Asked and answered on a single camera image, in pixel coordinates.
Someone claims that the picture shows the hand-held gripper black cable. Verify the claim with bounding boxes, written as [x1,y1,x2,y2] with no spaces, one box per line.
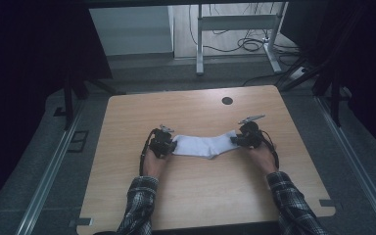
[138,128,158,177]
[259,129,280,169]

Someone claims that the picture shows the black metal stand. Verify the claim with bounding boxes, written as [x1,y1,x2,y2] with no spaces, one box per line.
[53,72,127,132]
[277,55,353,128]

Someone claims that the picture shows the silver floor rail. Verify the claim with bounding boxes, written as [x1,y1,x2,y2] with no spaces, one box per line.
[14,100,86,235]
[314,96,376,229]

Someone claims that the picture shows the white panel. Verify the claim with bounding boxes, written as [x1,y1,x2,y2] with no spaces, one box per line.
[88,5,175,57]

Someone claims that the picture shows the white metal desk frame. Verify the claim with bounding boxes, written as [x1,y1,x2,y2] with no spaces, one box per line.
[195,2,289,77]

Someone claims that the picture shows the person's left hand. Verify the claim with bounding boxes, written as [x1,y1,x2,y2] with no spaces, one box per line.
[142,149,171,180]

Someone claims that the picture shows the right hand-held gripper black cable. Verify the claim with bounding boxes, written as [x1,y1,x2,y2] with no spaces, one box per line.
[259,129,280,169]

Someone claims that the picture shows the left hand-held gripper black cable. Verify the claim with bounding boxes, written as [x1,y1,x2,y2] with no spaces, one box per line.
[138,128,158,177]

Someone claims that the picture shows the person's right hand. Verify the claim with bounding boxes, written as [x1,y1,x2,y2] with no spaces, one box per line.
[247,142,279,176]

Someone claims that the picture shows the tangle of black floor cables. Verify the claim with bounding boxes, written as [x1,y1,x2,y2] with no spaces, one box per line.
[188,3,303,67]

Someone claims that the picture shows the black rectangular floor frame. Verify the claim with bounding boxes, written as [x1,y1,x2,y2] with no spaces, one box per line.
[67,129,90,154]

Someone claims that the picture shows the white sock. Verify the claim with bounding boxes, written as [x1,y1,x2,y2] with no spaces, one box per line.
[171,129,241,161]

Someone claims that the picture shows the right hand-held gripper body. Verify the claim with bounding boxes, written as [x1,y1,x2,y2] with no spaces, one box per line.
[238,114,266,149]

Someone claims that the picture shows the white power strip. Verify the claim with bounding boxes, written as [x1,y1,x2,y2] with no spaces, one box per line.
[288,66,308,81]

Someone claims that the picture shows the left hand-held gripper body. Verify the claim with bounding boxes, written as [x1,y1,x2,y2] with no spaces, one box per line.
[147,123,175,160]

